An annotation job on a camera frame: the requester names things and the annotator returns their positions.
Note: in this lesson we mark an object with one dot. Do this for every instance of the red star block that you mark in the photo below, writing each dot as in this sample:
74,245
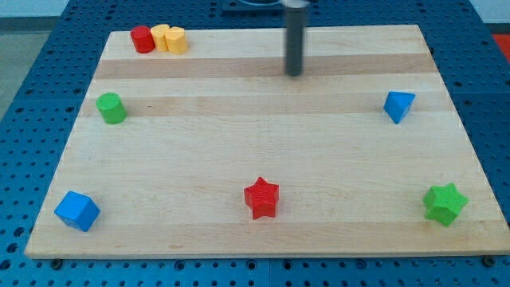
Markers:
262,198

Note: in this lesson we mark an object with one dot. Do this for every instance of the yellow block left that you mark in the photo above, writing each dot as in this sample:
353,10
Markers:
159,37

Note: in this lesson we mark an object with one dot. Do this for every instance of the green star block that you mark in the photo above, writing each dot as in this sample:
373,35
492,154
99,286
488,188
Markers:
444,203

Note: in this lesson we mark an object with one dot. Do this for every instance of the red cylinder block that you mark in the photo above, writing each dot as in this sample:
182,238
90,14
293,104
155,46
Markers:
142,39

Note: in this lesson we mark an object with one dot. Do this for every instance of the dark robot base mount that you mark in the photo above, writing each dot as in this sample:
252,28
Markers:
259,5

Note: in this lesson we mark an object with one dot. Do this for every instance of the green cylinder block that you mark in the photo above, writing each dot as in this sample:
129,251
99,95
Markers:
111,108

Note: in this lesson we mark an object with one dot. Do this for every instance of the wooden board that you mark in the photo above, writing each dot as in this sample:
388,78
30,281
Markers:
202,126

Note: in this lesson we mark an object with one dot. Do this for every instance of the yellow block right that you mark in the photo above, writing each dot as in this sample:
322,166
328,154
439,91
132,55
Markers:
176,40

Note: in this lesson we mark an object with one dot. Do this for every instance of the blue triangle block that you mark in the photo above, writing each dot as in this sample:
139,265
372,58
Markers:
398,105

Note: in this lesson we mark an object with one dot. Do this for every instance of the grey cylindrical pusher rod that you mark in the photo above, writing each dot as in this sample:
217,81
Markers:
295,25

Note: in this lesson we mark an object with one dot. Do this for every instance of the yellow block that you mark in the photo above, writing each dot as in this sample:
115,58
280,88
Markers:
176,40
159,37

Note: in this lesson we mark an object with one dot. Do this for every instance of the blue cube block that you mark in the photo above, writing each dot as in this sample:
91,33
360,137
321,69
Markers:
77,211

